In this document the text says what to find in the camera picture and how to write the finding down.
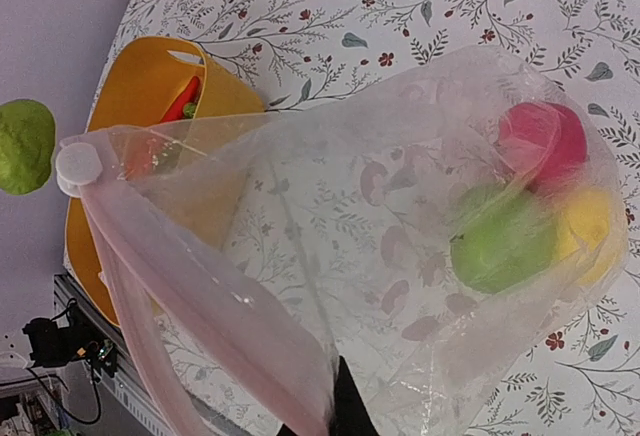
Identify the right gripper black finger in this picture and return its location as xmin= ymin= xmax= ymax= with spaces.
xmin=278 ymin=355 xmax=378 ymax=435

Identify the clear zip top bag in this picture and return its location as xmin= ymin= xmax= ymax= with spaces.
xmin=56 ymin=47 xmax=628 ymax=435

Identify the green toy pear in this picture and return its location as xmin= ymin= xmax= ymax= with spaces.
xmin=450 ymin=183 xmax=556 ymax=294

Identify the yellow toy lemon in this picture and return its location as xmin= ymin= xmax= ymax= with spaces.
xmin=551 ymin=186 xmax=625 ymax=289

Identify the yellow plastic basket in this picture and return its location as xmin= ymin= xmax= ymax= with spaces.
xmin=66 ymin=36 xmax=264 ymax=326

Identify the red toy apple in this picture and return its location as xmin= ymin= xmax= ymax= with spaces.
xmin=496 ymin=102 xmax=588 ymax=194

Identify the green toy grapes bunch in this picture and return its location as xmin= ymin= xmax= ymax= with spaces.
xmin=182 ymin=102 xmax=197 ymax=119

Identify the green toy cabbage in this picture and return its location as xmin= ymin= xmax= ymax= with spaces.
xmin=1 ymin=99 xmax=56 ymax=195

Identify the orange toy carrot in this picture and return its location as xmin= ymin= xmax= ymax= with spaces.
xmin=160 ymin=76 xmax=200 ymax=123

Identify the floral table cloth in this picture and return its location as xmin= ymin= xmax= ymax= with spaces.
xmin=109 ymin=0 xmax=639 ymax=435

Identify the aluminium front rail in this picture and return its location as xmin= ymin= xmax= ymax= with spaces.
xmin=53 ymin=273 xmax=174 ymax=435

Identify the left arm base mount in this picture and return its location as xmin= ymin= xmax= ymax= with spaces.
xmin=22 ymin=298 xmax=118 ymax=377

